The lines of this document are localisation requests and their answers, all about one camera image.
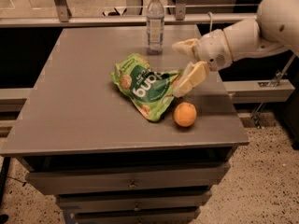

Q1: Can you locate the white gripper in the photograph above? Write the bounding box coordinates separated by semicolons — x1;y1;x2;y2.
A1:
172;29;233;98

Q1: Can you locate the green rice chip bag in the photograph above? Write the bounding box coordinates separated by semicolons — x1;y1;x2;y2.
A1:
111;53;182;122

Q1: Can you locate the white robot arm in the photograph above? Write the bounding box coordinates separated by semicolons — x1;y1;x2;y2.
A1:
172;0;299;97

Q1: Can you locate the orange fruit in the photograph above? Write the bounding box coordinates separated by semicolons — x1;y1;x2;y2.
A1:
174;102;197;127

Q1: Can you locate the clear plastic water bottle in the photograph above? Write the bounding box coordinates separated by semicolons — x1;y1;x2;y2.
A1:
146;0;164;55

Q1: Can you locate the grey drawer cabinet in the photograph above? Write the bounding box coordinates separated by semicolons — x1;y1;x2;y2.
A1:
1;27;249;224

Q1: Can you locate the white cable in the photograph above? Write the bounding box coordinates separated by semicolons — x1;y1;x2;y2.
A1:
206;11;215;35

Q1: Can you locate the metal railing frame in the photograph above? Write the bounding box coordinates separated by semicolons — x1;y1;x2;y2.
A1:
0;0;262;28

